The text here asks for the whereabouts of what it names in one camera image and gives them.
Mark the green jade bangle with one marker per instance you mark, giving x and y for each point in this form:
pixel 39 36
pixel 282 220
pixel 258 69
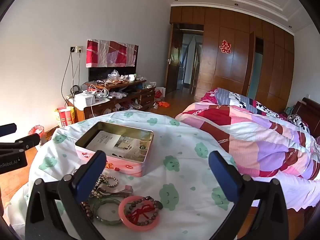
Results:
pixel 106 200

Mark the white cardboard box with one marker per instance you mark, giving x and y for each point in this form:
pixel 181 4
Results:
pixel 83 101

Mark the black television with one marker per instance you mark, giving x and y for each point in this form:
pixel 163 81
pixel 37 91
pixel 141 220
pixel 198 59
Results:
pixel 100 73

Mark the wooden headboard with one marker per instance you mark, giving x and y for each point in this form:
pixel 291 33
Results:
pixel 303 110

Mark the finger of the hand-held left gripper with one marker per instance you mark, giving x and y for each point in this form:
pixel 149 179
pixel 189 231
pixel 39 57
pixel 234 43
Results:
pixel 8 129
pixel 28 141

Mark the red paper decoration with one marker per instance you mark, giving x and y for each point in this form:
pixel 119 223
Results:
pixel 225 47

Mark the orange plastic bag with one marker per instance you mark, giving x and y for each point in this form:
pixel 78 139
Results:
pixel 164 104

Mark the red patchwork cloth cover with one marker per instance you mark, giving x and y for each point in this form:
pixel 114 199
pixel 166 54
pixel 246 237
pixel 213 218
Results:
pixel 112 53

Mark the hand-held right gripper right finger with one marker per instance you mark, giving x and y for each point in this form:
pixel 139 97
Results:
pixel 223 177

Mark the wooden TV cabinet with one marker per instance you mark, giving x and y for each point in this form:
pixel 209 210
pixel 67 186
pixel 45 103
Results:
pixel 145 97

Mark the wall socket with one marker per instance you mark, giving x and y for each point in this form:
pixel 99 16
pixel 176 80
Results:
pixel 76 49

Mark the red plastic bag bin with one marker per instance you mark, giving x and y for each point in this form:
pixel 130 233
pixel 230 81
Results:
pixel 36 131

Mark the wooden door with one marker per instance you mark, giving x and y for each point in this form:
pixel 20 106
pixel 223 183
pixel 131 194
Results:
pixel 172 75

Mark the printed paper leaflet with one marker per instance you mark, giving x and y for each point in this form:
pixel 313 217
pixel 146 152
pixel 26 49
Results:
pixel 110 140

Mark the patchwork quilt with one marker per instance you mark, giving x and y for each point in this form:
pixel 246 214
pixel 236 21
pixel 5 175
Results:
pixel 262 135

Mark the pink tin box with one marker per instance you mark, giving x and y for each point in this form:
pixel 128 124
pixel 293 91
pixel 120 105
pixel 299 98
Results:
pixel 130 166

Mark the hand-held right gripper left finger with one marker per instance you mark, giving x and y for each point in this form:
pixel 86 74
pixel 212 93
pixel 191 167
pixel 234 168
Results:
pixel 93 175

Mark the white paper bag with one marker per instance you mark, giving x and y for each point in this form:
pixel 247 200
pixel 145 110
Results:
pixel 160 92

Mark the pink bangle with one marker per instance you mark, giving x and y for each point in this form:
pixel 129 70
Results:
pixel 121 212

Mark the wooden wardrobe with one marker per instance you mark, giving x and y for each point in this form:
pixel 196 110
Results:
pixel 225 75

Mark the clear plastic bag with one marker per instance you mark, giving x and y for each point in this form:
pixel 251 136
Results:
pixel 114 74

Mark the white cup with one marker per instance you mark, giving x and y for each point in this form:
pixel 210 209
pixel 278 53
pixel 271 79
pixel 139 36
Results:
pixel 131 78

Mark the red yellow paper bag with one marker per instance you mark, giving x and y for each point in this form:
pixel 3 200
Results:
pixel 65 117

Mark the silver bangle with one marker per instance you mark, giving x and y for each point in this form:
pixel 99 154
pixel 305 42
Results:
pixel 117 192

